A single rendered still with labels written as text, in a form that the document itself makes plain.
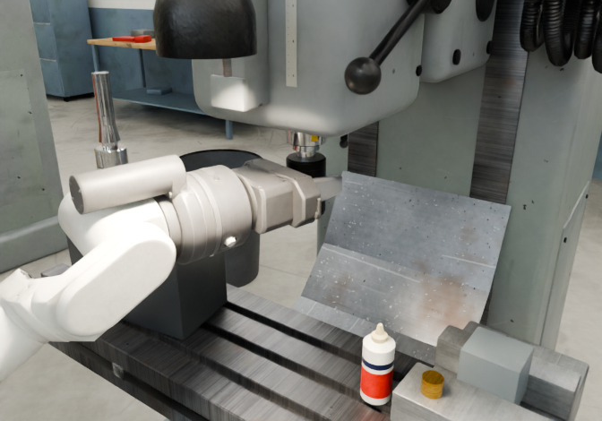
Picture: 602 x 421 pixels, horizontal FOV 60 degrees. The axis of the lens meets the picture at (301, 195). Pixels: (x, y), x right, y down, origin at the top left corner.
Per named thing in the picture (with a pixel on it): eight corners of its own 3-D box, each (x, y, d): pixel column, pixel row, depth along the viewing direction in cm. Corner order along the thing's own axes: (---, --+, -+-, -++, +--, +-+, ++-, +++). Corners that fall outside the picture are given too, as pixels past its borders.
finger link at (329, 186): (337, 195, 63) (297, 208, 59) (338, 169, 62) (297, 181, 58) (347, 199, 62) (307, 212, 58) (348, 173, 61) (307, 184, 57)
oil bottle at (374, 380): (382, 410, 66) (388, 338, 62) (354, 398, 68) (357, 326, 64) (396, 391, 69) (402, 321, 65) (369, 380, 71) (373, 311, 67)
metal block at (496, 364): (511, 421, 53) (520, 373, 51) (453, 395, 56) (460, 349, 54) (525, 391, 57) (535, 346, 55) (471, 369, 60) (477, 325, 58)
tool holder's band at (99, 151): (126, 156, 79) (125, 150, 79) (93, 158, 78) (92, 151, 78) (127, 147, 84) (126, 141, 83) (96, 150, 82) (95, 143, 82)
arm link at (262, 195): (323, 164, 54) (225, 190, 47) (322, 247, 58) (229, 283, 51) (252, 139, 63) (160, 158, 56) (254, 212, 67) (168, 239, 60)
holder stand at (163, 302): (183, 341, 79) (171, 219, 71) (77, 305, 88) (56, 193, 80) (227, 302, 89) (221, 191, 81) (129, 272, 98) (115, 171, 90)
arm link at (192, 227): (218, 272, 52) (105, 314, 45) (167, 226, 59) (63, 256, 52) (219, 168, 47) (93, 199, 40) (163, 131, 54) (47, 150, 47)
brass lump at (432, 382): (436, 402, 52) (438, 388, 52) (417, 392, 53) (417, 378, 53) (445, 390, 54) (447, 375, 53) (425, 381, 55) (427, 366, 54)
